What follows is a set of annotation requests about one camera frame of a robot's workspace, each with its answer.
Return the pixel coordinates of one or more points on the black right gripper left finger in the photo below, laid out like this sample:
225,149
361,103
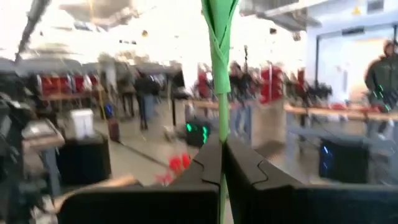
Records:
140,208

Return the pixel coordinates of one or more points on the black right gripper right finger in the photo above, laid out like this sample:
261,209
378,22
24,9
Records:
311,205

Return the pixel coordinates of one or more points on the red artificial flower bunch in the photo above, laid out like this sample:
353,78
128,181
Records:
177,163

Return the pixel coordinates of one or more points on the white artificial tulip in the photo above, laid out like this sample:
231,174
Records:
221,62

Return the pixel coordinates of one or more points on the computer with blue light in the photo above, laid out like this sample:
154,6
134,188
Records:
345,161

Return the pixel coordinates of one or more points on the black cabinet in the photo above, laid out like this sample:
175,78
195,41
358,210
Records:
84,161

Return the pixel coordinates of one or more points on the computer with green lights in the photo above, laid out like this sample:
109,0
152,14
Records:
196,137

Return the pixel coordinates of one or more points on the long wooden workbench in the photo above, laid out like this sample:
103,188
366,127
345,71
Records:
342,112

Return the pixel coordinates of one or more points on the white box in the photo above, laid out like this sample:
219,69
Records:
81,123

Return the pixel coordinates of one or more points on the person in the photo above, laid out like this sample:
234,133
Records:
382,81
146,93

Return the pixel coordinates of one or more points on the red storage bins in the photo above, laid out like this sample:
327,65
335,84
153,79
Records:
270,84
62,84

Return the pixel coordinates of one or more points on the grey ceiling pipe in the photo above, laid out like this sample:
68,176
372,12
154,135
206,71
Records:
31,21

